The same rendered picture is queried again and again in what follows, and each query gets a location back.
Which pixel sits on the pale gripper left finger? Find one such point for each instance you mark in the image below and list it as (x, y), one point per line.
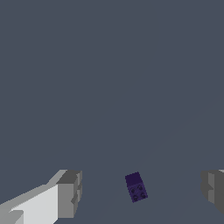
(43, 201)

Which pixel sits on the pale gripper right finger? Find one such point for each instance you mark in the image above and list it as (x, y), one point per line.
(214, 186)

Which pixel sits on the dark purple studded brick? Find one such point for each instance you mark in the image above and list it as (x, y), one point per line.
(136, 187)

